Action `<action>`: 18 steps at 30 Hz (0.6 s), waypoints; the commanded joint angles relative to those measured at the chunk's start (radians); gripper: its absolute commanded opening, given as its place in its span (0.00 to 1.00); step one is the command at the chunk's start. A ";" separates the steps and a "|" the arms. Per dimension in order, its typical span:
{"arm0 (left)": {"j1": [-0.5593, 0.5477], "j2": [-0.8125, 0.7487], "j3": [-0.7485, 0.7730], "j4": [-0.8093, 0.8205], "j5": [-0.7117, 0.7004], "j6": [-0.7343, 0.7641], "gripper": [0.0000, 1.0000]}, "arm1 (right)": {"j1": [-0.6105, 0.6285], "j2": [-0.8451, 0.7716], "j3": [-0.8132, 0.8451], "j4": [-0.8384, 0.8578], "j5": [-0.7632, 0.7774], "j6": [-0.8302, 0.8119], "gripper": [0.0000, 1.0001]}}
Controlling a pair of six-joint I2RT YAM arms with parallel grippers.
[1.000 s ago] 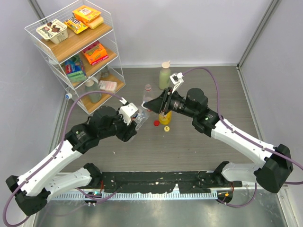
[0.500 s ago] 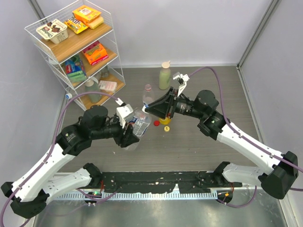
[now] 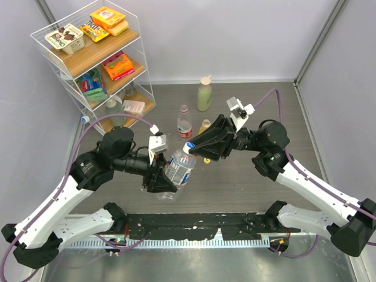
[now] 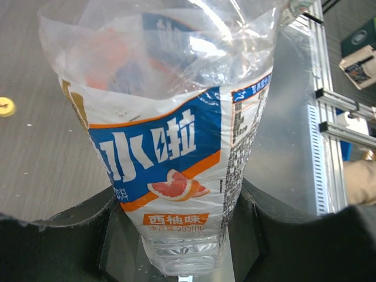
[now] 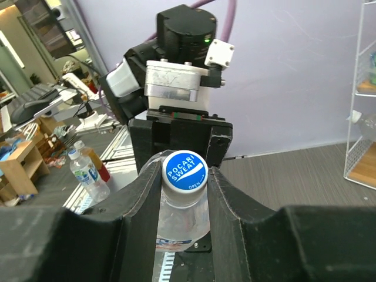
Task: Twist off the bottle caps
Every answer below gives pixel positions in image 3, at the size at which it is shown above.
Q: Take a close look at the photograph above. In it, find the green soap dispenser bottle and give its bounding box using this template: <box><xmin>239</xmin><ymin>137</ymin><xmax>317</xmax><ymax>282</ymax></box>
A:
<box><xmin>105</xmin><ymin>98</ymin><xmax>126</xmax><ymax>127</ymax></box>

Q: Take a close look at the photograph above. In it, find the white slotted cable duct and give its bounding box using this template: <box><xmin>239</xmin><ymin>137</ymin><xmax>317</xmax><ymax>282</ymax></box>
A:
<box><xmin>68</xmin><ymin>236</ymin><xmax>270</xmax><ymax>249</ymax></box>

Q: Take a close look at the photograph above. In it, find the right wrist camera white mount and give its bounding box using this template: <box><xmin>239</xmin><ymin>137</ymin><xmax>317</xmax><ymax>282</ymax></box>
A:
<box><xmin>226</xmin><ymin>97</ymin><xmax>255</xmax><ymax>132</ymax></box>

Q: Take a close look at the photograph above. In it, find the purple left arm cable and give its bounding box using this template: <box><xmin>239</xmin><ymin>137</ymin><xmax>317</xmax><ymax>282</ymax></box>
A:
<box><xmin>0</xmin><ymin>113</ymin><xmax>156</xmax><ymax>282</ymax></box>

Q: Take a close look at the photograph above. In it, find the orange cracker box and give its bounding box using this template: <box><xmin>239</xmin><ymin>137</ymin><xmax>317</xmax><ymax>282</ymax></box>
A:
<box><xmin>90</xmin><ymin>6</ymin><xmax>126</xmax><ymax>28</ymax></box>

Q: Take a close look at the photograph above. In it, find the clear bottle red label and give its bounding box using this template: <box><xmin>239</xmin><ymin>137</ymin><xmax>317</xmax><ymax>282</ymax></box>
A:
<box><xmin>177</xmin><ymin>105</ymin><xmax>193</xmax><ymax>139</ymax></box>

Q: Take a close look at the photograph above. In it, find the white blue bottle cap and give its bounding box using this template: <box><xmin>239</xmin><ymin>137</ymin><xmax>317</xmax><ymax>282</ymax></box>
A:
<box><xmin>183</xmin><ymin>142</ymin><xmax>196</xmax><ymax>154</ymax></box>

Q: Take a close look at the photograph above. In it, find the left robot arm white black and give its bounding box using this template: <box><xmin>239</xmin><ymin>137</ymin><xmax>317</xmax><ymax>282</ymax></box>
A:
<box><xmin>1</xmin><ymin>126</ymin><xmax>177</xmax><ymax>269</ymax></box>

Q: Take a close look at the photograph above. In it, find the white chocolate pudding cup pack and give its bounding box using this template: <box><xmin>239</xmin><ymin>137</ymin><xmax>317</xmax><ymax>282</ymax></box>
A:
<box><xmin>45</xmin><ymin>23</ymin><xmax>85</xmax><ymax>55</ymax></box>

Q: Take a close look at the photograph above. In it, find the clear bottle white cap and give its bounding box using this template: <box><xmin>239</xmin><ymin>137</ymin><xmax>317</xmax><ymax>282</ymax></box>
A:
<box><xmin>80</xmin><ymin>115</ymin><xmax>90</xmax><ymax>124</ymax></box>

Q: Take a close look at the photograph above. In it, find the pink white small packet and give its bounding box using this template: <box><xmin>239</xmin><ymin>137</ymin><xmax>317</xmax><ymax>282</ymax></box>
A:
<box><xmin>122</xmin><ymin>100</ymin><xmax>146</xmax><ymax>115</ymax></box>

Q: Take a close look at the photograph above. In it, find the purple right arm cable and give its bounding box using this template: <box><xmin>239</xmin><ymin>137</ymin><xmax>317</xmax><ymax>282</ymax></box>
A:
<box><xmin>253</xmin><ymin>88</ymin><xmax>376</xmax><ymax>259</ymax></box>

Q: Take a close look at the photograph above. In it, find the orange pink candy box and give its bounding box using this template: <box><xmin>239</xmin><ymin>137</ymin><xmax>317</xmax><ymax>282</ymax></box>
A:
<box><xmin>102</xmin><ymin>51</ymin><xmax>135</xmax><ymax>82</ymax></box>

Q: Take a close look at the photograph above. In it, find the yellow juice bottle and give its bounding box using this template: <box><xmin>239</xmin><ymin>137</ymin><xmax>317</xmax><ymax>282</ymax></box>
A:
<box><xmin>199</xmin><ymin>119</ymin><xmax>212</xmax><ymax>135</ymax></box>

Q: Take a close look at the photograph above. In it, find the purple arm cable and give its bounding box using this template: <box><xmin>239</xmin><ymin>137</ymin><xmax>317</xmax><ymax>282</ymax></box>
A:
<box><xmin>0</xmin><ymin>113</ymin><xmax>156</xmax><ymax>282</ymax></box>
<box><xmin>253</xmin><ymin>88</ymin><xmax>376</xmax><ymax>259</ymax></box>

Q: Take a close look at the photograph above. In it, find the blue green sponge pack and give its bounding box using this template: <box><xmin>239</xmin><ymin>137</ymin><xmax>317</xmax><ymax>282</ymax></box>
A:
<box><xmin>80</xmin><ymin>67</ymin><xmax>108</xmax><ymax>103</ymax></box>

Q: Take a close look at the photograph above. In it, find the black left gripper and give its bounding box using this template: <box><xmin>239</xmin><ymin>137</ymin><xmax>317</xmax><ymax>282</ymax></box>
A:
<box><xmin>113</xmin><ymin>150</ymin><xmax>178</xmax><ymax>193</ymax></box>

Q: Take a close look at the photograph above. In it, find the green lotion bottle beige cap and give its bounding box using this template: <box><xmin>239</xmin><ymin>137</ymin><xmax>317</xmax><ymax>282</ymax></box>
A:
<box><xmin>197</xmin><ymin>75</ymin><xmax>212</xmax><ymax>112</ymax></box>

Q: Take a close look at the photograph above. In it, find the white wire shelf rack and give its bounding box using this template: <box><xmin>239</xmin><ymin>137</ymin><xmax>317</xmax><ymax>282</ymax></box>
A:
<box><xmin>31</xmin><ymin>1</ymin><xmax>155</xmax><ymax>123</ymax></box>

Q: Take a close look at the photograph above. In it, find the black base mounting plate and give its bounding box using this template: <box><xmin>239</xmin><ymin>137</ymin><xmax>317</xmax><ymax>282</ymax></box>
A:
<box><xmin>91</xmin><ymin>211</ymin><xmax>302</xmax><ymax>240</ymax></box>

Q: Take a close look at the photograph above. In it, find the yellow sponge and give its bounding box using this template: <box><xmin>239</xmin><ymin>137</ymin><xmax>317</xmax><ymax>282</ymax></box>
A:
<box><xmin>108</xmin><ymin>20</ymin><xmax>129</xmax><ymax>36</ymax></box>

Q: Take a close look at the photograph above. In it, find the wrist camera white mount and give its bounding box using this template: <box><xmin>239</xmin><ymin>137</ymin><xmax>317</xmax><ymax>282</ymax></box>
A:
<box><xmin>148</xmin><ymin>125</ymin><xmax>169</xmax><ymax>164</ymax></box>
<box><xmin>226</xmin><ymin>97</ymin><xmax>255</xmax><ymax>132</ymax></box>

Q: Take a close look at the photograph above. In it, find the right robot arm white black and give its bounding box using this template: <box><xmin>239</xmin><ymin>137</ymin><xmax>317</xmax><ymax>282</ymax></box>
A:
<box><xmin>190</xmin><ymin>115</ymin><xmax>375</xmax><ymax>257</ymax></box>

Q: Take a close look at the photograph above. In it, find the yellow candy bag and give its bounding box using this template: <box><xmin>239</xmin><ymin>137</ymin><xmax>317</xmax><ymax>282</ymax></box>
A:
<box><xmin>79</xmin><ymin>21</ymin><xmax>109</xmax><ymax>42</ymax></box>

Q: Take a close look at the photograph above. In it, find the clear bottle blue white label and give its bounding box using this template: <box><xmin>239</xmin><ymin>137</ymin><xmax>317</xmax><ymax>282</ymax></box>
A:
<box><xmin>157</xmin><ymin>148</ymin><xmax>196</xmax><ymax>202</ymax></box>

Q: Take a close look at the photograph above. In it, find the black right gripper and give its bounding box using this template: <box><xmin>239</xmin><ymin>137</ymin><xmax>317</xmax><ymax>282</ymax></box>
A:
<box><xmin>187</xmin><ymin>115</ymin><xmax>265</xmax><ymax>162</ymax></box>

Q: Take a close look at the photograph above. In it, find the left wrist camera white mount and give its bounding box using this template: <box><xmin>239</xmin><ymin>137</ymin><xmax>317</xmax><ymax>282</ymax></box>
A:
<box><xmin>148</xmin><ymin>125</ymin><xmax>169</xmax><ymax>164</ymax></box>

